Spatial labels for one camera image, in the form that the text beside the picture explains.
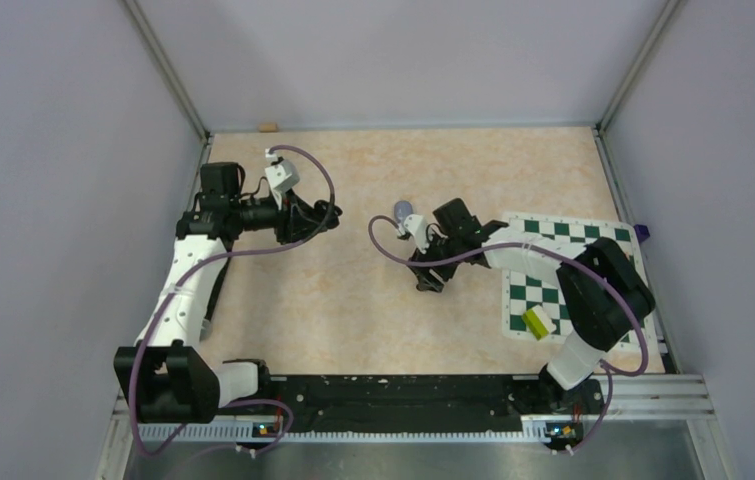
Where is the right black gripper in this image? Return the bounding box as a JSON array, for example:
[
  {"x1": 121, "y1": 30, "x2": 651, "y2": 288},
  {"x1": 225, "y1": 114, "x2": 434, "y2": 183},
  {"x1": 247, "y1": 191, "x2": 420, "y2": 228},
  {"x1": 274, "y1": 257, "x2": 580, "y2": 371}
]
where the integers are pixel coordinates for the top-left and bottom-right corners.
[{"x1": 407, "y1": 227, "x2": 463, "y2": 293}]

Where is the purple grey earbud charging case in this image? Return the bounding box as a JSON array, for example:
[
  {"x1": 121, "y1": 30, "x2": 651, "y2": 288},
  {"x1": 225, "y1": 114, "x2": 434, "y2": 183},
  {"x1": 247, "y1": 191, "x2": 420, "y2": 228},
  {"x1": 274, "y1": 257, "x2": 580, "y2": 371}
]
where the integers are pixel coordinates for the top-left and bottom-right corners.
[{"x1": 393, "y1": 200, "x2": 415, "y2": 224}]

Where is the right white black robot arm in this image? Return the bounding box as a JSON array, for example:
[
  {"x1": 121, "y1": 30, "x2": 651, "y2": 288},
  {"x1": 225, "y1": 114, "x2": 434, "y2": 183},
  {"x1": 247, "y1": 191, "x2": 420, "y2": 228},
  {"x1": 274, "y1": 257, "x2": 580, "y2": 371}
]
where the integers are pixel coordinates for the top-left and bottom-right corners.
[{"x1": 393, "y1": 198, "x2": 656, "y2": 412}]

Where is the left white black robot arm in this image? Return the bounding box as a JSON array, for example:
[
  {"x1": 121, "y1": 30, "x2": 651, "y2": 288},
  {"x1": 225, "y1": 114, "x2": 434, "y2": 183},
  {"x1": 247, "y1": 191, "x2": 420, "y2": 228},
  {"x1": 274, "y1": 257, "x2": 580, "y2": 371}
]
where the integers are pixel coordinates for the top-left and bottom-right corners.
[{"x1": 113, "y1": 157, "x2": 343, "y2": 423}]

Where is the green white chessboard mat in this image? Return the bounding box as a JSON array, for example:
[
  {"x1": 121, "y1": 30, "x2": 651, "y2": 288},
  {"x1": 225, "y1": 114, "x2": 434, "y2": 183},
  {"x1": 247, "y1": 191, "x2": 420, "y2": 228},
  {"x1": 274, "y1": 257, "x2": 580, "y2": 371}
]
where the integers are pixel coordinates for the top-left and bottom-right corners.
[{"x1": 501, "y1": 212, "x2": 646, "y2": 344}]

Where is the lime green white brick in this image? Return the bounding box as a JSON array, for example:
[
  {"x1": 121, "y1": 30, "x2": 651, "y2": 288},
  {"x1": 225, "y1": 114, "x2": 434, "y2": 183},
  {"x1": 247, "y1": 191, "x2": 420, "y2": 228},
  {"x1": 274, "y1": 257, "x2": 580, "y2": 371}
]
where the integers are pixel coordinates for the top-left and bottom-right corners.
[{"x1": 521, "y1": 304, "x2": 556, "y2": 341}]

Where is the purple object beside table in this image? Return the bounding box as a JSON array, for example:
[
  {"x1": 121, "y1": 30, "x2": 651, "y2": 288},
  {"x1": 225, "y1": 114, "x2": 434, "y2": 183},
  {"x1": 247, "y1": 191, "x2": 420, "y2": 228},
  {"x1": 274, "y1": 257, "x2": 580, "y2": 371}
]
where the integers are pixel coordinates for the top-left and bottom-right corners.
[{"x1": 633, "y1": 224, "x2": 651, "y2": 244}]

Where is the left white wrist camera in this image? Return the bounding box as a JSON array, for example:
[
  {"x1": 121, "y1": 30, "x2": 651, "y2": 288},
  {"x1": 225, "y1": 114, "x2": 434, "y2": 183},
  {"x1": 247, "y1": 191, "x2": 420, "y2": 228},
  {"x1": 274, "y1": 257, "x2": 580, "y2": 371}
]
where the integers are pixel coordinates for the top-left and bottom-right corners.
[{"x1": 265, "y1": 149, "x2": 300, "y2": 210}]

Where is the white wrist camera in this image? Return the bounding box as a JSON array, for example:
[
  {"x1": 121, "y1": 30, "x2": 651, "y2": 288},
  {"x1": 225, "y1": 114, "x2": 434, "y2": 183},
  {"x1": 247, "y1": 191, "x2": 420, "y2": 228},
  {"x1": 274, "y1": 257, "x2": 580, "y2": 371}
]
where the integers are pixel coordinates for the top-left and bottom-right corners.
[
  {"x1": 397, "y1": 213, "x2": 430, "y2": 253},
  {"x1": 265, "y1": 149, "x2": 300, "y2": 210}
]

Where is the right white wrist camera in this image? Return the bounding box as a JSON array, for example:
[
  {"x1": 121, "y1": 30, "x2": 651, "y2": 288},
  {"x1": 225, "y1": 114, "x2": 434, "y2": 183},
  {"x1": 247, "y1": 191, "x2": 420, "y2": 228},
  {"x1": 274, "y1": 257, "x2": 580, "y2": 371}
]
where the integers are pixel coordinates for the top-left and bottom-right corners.
[{"x1": 397, "y1": 213, "x2": 430, "y2": 253}]

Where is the small wooden block at wall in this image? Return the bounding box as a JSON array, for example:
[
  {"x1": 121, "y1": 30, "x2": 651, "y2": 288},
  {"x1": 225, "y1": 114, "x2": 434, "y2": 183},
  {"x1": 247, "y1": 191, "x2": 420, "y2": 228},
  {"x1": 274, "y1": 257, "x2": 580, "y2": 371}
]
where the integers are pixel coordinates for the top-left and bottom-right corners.
[{"x1": 257, "y1": 122, "x2": 279, "y2": 133}]

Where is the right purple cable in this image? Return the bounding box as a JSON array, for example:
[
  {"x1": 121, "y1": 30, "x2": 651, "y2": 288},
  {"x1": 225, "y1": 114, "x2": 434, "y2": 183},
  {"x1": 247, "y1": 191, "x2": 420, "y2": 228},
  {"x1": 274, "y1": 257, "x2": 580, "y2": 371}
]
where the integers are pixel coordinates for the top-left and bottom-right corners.
[{"x1": 367, "y1": 215, "x2": 650, "y2": 455}]

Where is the purple cable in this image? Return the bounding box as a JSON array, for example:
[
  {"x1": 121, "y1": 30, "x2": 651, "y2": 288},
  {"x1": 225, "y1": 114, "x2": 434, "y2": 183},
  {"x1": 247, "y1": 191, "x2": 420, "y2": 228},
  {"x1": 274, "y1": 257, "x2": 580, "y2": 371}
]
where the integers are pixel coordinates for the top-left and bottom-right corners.
[
  {"x1": 127, "y1": 144, "x2": 337, "y2": 458},
  {"x1": 367, "y1": 215, "x2": 650, "y2": 455}
]

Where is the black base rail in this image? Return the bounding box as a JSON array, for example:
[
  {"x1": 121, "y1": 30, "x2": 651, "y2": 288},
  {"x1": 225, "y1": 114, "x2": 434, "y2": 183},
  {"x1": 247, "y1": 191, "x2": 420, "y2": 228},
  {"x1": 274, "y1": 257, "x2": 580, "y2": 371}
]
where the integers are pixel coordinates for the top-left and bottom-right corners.
[{"x1": 259, "y1": 375, "x2": 563, "y2": 434}]

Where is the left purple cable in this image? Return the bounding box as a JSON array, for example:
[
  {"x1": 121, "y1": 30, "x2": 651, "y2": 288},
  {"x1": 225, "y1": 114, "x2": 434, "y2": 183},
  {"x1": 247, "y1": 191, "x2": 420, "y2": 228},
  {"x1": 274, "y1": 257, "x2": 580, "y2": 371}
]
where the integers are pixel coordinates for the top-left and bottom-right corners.
[{"x1": 127, "y1": 144, "x2": 337, "y2": 458}]

